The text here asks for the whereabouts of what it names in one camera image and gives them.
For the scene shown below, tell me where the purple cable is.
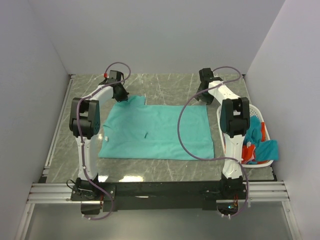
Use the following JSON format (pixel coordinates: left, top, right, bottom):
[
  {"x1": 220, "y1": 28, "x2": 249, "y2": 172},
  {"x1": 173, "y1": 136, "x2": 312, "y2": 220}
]
[
  {"x1": 77, "y1": 62, "x2": 132, "y2": 221},
  {"x1": 176, "y1": 66, "x2": 251, "y2": 221}
]

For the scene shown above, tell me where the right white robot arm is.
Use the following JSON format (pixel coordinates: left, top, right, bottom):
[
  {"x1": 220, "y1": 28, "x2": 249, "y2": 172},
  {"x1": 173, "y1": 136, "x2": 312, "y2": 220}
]
[{"x1": 195, "y1": 68, "x2": 250, "y2": 200}]

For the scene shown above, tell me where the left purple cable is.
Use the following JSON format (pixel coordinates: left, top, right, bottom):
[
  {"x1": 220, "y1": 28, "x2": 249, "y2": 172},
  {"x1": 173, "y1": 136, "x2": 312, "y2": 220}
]
[{"x1": 77, "y1": 62, "x2": 132, "y2": 221}]

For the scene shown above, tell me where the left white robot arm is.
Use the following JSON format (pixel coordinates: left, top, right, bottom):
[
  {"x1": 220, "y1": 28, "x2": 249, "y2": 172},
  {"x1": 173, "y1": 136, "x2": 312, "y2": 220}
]
[{"x1": 69, "y1": 70, "x2": 129, "y2": 182}]

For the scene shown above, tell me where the orange t-shirt in basket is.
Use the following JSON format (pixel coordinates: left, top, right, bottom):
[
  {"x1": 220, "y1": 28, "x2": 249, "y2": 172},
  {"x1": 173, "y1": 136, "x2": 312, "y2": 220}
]
[{"x1": 241, "y1": 116, "x2": 268, "y2": 165}]

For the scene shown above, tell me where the aluminium frame rail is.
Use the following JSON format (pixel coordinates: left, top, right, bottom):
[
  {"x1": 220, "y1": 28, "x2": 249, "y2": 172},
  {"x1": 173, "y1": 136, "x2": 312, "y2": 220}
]
[{"x1": 15, "y1": 74, "x2": 75, "y2": 240}]

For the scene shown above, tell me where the black base bar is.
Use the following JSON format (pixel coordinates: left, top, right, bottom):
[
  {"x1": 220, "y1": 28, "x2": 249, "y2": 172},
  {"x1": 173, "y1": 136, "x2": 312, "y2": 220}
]
[{"x1": 70, "y1": 180, "x2": 247, "y2": 212}]

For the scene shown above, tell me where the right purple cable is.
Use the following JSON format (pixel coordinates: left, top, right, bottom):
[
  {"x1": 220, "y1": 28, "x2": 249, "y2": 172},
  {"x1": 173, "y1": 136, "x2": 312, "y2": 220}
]
[{"x1": 176, "y1": 66, "x2": 251, "y2": 221}]

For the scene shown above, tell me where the white plastic laundry basket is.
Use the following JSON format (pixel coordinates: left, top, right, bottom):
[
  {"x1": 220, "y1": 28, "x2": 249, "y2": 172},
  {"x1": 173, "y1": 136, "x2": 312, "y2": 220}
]
[{"x1": 216, "y1": 103, "x2": 275, "y2": 169}]

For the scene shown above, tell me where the turquoise t-shirt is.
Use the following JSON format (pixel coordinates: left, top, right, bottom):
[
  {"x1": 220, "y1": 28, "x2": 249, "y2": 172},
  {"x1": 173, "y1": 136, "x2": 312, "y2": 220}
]
[{"x1": 98, "y1": 95, "x2": 214, "y2": 161}]

